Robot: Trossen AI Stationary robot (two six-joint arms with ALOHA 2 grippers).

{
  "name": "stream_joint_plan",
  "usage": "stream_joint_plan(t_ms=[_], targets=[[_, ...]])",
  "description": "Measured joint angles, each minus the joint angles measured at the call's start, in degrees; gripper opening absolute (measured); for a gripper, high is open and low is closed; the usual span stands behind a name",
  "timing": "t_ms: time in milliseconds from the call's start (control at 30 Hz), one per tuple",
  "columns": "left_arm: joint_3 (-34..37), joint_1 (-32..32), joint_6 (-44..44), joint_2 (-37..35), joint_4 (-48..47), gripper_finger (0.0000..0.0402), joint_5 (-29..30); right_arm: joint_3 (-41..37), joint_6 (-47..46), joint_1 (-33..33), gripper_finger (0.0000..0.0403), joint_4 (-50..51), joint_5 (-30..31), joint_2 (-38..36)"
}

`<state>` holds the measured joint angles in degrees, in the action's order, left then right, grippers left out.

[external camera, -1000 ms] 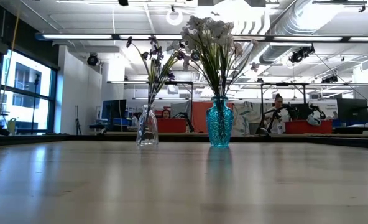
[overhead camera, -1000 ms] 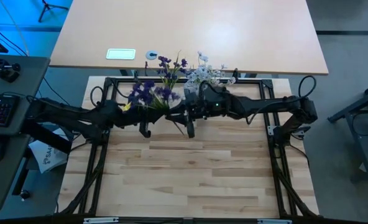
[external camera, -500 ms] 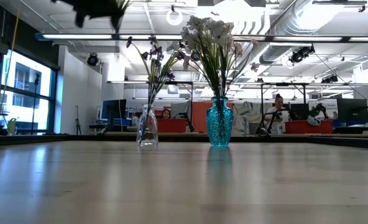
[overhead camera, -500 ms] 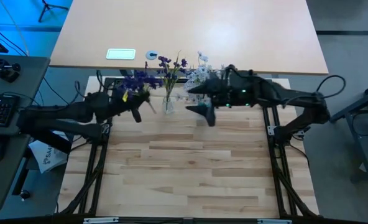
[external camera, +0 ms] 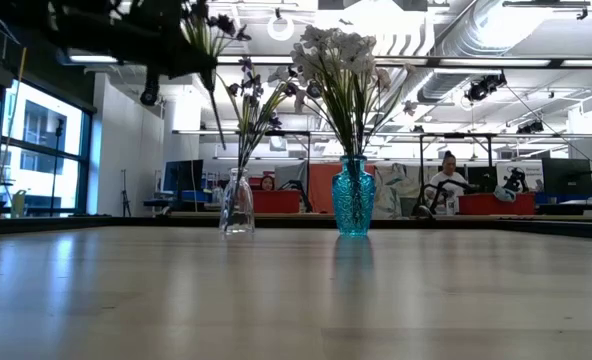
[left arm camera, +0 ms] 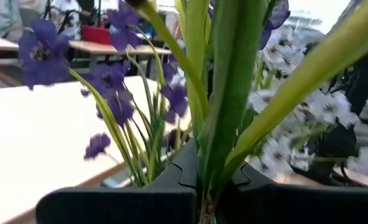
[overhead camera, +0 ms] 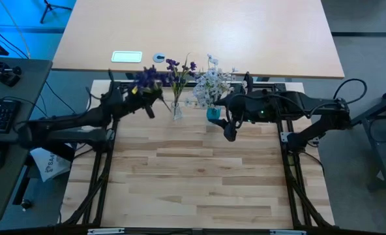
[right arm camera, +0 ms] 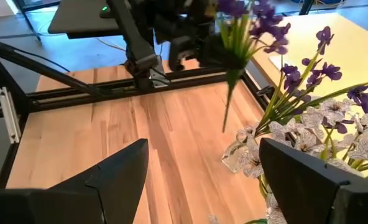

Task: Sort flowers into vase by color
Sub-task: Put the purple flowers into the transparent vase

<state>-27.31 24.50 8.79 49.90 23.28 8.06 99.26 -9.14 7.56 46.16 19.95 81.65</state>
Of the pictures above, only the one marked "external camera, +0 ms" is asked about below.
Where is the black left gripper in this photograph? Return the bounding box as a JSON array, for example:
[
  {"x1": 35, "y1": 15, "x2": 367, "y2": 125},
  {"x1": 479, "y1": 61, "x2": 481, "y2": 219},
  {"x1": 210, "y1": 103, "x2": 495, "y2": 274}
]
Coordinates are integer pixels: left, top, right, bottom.
[{"x1": 49, "y1": 0, "x2": 220, "y2": 78}]

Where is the purple artificial flower bunch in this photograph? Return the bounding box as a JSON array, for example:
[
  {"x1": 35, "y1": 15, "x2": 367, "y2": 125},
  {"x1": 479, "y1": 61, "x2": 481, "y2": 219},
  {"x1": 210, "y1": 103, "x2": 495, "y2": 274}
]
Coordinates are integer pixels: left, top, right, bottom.
[
  {"x1": 215, "y1": 57, "x2": 302, "y2": 231},
  {"x1": 180, "y1": 0, "x2": 253, "y2": 151}
]

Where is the white artificial flower bunch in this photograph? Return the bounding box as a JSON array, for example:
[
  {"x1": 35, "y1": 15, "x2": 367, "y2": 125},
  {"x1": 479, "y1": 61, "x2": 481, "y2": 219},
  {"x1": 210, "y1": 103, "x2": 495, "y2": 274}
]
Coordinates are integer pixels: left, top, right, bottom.
[{"x1": 268, "y1": 24, "x2": 420, "y2": 226}]

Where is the clear ribbed glass vase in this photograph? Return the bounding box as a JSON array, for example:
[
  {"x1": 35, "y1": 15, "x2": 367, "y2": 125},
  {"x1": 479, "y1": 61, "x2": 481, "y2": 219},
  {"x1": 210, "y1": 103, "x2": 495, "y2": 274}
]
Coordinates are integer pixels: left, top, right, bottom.
[{"x1": 218, "y1": 167, "x2": 256, "y2": 235}]

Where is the blue textured glass vase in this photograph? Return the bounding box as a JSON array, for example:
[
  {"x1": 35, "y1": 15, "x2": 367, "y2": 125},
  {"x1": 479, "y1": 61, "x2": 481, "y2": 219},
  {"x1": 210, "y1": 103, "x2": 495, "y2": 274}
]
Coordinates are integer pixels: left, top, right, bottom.
[{"x1": 331, "y1": 154, "x2": 377, "y2": 238}]

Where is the black ceiling spotlight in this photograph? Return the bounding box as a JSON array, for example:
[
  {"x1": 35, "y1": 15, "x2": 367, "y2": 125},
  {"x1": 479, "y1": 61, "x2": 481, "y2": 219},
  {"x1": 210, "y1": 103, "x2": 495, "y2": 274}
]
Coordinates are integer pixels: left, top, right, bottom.
[
  {"x1": 139, "y1": 64, "x2": 160, "y2": 107},
  {"x1": 515, "y1": 119, "x2": 546, "y2": 135},
  {"x1": 464, "y1": 73, "x2": 508, "y2": 104}
]

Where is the white ceiling light strip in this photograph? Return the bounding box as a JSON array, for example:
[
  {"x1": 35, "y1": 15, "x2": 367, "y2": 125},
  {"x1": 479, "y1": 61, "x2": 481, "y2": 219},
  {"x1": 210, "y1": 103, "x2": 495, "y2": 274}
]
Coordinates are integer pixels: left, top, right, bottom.
[{"x1": 68, "y1": 53, "x2": 120, "y2": 65}]

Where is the black computer monitor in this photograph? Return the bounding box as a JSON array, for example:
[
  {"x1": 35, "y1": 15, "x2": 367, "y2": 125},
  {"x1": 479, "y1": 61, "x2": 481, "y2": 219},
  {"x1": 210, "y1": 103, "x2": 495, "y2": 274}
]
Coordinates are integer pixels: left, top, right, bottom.
[
  {"x1": 541, "y1": 158, "x2": 592, "y2": 196},
  {"x1": 163, "y1": 159, "x2": 205, "y2": 194}
]

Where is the black tripod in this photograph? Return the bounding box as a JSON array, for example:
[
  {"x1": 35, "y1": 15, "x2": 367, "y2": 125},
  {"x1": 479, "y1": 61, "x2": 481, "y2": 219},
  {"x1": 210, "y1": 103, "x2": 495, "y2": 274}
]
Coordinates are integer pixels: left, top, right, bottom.
[{"x1": 120, "y1": 168, "x2": 132, "y2": 217}]

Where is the grey computer monitor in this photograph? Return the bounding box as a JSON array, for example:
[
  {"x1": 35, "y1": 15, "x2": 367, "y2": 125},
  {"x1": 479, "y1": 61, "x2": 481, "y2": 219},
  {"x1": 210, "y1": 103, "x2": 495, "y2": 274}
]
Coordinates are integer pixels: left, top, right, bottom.
[{"x1": 274, "y1": 160, "x2": 308, "y2": 191}]

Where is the black floor stand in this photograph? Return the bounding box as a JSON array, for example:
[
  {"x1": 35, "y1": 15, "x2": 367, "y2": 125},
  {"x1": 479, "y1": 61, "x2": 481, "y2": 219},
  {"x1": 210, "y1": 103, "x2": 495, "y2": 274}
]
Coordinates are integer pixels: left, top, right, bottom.
[{"x1": 49, "y1": 118, "x2": 66, "y2": 217}]

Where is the red plastic bin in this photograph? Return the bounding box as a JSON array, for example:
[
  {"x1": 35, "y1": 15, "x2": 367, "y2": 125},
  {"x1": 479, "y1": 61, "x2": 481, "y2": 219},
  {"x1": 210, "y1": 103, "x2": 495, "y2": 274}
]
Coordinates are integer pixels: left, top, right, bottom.
[
  {"x1": 458, "y1": 192, "x2": 536, "y2": 216},
  {"x1": 252, "y1": 189, "x2": 302, "y2": 215}
]

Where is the large dark-framed window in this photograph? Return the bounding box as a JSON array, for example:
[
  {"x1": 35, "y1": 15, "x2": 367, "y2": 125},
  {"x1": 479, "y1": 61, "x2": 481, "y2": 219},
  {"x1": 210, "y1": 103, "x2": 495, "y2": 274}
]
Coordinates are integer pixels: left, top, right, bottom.
[{"x1": 0, "y1": 79, "x2": 95, "y2": 217}]

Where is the orange partition panel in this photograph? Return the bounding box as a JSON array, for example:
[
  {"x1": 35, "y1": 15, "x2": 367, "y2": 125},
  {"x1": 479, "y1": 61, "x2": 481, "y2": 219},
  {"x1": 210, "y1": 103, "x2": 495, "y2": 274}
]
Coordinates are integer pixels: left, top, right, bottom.
[{"x1": 308, "y1": 163, "x2": 377, "y2": 215}]

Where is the pale patterned cloth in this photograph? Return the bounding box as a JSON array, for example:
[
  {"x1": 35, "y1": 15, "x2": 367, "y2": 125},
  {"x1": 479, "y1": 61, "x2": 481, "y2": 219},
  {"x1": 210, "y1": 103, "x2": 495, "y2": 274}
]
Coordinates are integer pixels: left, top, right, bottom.
[{"x1": 375, "y1": 164, "x2": 418, "y2": 219}]

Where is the black overhead light beam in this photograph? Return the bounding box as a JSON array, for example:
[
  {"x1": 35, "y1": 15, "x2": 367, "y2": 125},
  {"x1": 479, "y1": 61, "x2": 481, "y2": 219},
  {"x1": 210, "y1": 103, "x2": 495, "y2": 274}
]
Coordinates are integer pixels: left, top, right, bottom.
[{"x1": 215, "y1": 53, "x2": 592, "y2": 70}]

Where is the white printed banner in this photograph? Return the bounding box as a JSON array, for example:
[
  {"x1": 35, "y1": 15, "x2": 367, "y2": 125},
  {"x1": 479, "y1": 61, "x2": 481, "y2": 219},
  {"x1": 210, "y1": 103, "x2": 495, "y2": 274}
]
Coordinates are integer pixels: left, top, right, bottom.
[{"x1": 495, "y1": 160, "x2": 545, "y2": 194}]

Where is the white ring lamp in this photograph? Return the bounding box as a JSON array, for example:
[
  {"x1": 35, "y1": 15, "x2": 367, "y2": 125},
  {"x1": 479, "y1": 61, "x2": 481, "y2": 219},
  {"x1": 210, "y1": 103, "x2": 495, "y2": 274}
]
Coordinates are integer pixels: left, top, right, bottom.
[{"x1": 267, "y1": 16, "x2": 296, "y2": 43}]

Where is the yellow cable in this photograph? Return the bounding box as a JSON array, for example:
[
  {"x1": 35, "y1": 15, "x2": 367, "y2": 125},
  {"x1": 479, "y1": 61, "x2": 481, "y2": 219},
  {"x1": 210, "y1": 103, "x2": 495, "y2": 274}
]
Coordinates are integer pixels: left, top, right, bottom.
[{"x1": 0, "y1": 47, "x2": 28, "y2": 201}]

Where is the silver ventilation duct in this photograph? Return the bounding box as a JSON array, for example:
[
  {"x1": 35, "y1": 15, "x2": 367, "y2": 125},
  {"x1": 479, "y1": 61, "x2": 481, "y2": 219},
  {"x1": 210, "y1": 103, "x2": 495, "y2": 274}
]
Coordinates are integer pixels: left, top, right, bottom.
[{"x1": 415, "y1": 0, "x2": 512, "y2": 104}]

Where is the black metal table frame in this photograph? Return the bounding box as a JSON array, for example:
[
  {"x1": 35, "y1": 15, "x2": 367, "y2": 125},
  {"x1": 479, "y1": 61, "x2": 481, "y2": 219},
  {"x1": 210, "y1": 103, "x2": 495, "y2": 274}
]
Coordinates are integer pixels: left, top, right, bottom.
[{"x1": 0, "y1": 213, "x2": 592, "y2": 240}]

